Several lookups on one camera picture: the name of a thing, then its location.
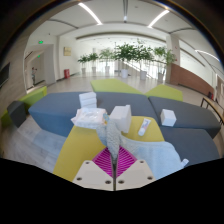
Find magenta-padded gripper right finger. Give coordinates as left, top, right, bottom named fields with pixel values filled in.
left=114, top=146, right=157, bottom=192

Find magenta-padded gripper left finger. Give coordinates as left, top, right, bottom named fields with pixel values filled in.
left=72, top=147, right=116, bottom=192

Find light grey-blue towel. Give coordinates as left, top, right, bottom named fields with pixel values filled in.
left=95, top=113, right=190, bottom=181

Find small white tube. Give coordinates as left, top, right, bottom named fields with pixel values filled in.
left=137, top=118, right=152, bottom=137

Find white-pink wet wipes pack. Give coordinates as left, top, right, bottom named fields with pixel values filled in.
left=70, top=107, right=108, bottom=130

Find white tissue box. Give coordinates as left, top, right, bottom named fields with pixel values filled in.
left=109, top=104, right=133, bottom=134

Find dark grey sofa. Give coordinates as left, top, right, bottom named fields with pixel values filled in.
left=159, top=125, right=212, bottom=168
left=147, top=95, right=222, bottom=139

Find small white cube box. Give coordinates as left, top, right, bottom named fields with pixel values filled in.
left=159, top=108, right=178, bottom=128

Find stack of white tissue packs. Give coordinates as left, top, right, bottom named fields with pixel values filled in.
left=78, top=91, right=98, bottom=109

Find long blue-grey sofa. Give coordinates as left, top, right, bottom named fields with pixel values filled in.
left=28, top=91, right=159, bottom=138

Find lime green sofa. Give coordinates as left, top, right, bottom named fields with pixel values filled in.
left=89, top=78, right=144, bottom=96
left=143, top=83, right=184, bottom=103

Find lime green bench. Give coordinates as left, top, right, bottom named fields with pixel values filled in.
left=0, top=85, right=48, bottom=128

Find dark grey cube stool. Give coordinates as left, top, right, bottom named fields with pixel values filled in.
left=6, top=100, right=28, bottom=128

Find black-framed wooden bench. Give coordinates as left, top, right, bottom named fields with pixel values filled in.
left=199, top=96, right=224, bottom=126

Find person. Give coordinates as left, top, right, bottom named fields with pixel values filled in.
left=30, top=66, right=38, bottom=86

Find row of potted plants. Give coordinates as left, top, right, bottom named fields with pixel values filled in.
left=77, top=39, right=178, bottom=81

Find ceiling light strips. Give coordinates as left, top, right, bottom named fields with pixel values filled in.
left=77, top=1, right=171, bottom=29

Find black wall screen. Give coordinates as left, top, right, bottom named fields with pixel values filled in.
left=0, top=62, right=10, bottom=89

